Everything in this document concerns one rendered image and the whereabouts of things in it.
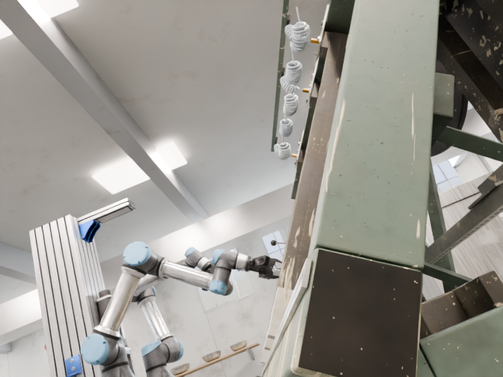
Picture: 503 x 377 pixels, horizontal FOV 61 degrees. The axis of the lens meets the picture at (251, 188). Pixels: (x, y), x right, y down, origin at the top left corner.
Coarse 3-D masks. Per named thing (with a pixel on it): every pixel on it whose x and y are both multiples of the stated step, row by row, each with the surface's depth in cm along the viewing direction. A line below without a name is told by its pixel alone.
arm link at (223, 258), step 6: (216, 252) 190; (222, 252) 190; (228, 252) 190; (234, 252) 192; (216, 258) 189; (222, 258) 188; (228, 258) 188; (234, 258) 188; (216, 264) 189; (222, 264) 187; (228, 264) 188; (234, 264) 188
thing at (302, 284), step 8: (304, 264) 44; (304, 272) 42; (304, 280) 42; (296, 288) 48; (304, 288) 41; (296, 296) 45; (288, 304) 61; (296, 304) 48; (288, 312) 56; (288, 320) 58; (280, 328) 74; (280, 336) 72; (272, 344) 104; (272, 352) 96; (264, 368) 148
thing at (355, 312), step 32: (320, 256) 42; (352, 256) 43; (320, 288) 41; (352, 288) 41; (384, 288) 41; (416, 288) 41; (320, 320) 40; (352, 320) 40; (384, 320) 40; (416, 320) 40; (288, 352) 48; (320, 352) 38; (352, 352) 38; (384, 352) 38; (416, 352) 38
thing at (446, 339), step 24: (480, 288) 53; (432, 312) 58; (456, 312) 58; (480, 312) 55; (432, 336) 40; (456, 336) 39; (480, 336) 39; (432, 360) 38; (456, 360) 38; (480, 360) 38
